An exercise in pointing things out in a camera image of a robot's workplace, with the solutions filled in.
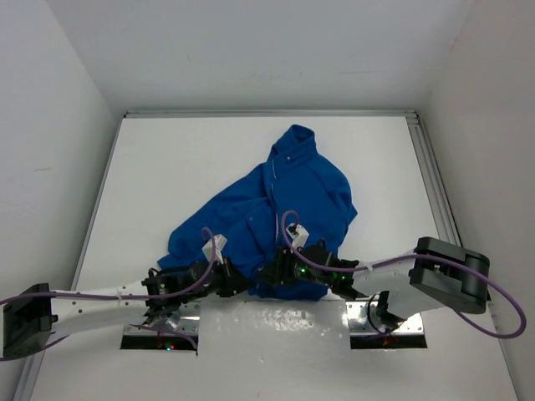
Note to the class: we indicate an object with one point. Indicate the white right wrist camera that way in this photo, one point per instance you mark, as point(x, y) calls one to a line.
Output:
point(298, 235)

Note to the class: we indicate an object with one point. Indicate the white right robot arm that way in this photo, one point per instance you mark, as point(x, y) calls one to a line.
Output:
point(435, 274)

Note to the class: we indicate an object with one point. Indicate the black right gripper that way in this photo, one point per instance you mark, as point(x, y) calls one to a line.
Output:
point(276, 271)

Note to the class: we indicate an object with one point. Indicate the blue zip-up jacket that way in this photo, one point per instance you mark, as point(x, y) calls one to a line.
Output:
point(295, 177)

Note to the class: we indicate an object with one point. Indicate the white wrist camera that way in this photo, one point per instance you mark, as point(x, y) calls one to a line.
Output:
point(212, 250)
point(298, 235)

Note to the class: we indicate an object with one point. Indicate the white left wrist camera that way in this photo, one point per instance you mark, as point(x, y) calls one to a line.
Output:
point(212, 250)

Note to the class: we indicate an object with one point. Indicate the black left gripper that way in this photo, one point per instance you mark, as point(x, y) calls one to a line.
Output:
point(233, 281)

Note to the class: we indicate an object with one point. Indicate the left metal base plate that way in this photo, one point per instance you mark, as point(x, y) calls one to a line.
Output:
point(185, 320)

